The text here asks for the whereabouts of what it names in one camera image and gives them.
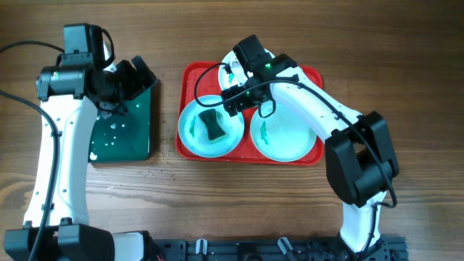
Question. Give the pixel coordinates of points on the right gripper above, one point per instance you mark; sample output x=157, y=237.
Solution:
x=233, y=103

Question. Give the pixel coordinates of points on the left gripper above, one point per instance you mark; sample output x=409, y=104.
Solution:
x=135, y=83

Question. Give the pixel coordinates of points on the white plate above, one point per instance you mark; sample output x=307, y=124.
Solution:
x=228, y=72

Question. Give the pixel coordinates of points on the green scrubbing sponge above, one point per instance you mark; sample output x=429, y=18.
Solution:
x=210, y=119

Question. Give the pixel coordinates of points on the light blue plate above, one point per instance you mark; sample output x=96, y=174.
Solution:
x=282, y=136
x=193, y=133

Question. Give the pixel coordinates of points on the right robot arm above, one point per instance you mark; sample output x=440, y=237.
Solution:
x=360, y=158

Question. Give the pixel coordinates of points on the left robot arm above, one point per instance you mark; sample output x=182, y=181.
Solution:
x=55, y=226

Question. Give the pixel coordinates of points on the red plastic tray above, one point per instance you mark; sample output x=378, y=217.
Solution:
x=246, y=151

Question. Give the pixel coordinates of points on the black tray with water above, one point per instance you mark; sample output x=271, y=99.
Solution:
x=124, y=137

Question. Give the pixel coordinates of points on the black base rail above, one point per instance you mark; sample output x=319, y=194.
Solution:
x=323, y=248

